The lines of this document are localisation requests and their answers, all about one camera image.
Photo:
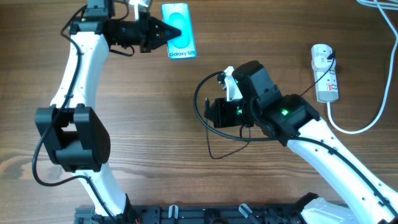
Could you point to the white power strip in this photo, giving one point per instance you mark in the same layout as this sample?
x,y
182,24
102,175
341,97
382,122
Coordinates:
x,y
326,86

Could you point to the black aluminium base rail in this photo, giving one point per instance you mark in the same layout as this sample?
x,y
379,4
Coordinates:
x,y
155,214

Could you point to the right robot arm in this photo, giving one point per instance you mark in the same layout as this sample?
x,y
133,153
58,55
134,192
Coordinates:
x,y
252,99

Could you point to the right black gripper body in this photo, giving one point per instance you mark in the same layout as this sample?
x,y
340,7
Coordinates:
x,y
231,113

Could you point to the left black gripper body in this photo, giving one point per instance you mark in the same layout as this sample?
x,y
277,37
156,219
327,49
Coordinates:
x,y
143,32

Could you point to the white USB charger plug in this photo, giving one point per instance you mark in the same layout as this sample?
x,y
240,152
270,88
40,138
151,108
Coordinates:
x,y
321,63

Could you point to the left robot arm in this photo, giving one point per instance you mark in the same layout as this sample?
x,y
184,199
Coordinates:
x,y
69,128

